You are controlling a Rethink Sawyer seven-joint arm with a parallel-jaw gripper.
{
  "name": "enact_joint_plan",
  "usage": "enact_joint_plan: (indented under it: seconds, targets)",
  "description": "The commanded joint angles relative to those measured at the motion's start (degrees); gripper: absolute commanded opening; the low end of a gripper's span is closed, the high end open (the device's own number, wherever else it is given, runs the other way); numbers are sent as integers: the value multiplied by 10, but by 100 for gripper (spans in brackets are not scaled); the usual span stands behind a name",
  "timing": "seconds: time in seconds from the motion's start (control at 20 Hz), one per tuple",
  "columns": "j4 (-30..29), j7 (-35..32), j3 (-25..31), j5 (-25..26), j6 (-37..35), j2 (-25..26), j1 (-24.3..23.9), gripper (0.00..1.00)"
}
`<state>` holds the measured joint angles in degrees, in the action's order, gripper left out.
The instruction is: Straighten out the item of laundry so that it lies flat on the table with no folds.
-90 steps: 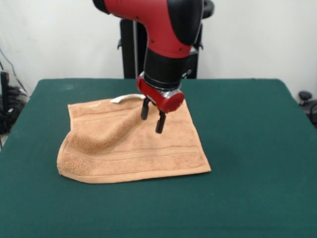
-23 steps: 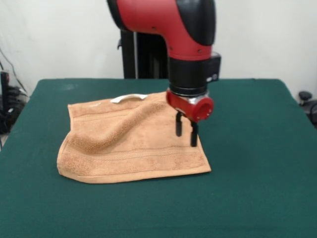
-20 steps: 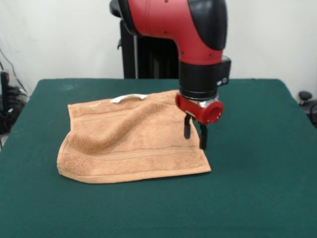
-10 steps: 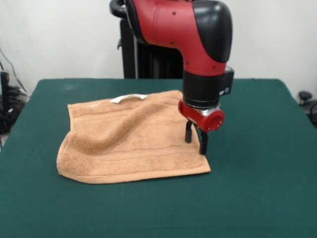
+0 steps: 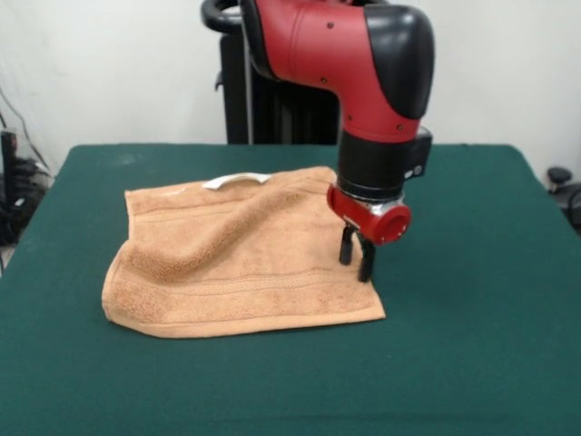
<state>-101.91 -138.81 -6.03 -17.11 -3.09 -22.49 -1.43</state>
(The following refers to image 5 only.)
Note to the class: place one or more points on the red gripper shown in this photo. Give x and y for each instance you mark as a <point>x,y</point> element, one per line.
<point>377,220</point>

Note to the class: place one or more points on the tan terry cloth towel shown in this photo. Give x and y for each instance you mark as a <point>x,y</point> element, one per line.
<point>236,272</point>

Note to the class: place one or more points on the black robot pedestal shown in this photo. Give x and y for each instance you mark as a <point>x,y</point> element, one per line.
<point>272,113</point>

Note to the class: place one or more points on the black power strip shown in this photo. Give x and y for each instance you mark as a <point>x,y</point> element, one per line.
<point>8,159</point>

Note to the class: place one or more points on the dark green table cloth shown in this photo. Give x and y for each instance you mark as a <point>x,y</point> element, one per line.
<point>68,363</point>

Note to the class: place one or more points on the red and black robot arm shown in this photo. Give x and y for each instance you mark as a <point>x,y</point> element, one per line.
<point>363,91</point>

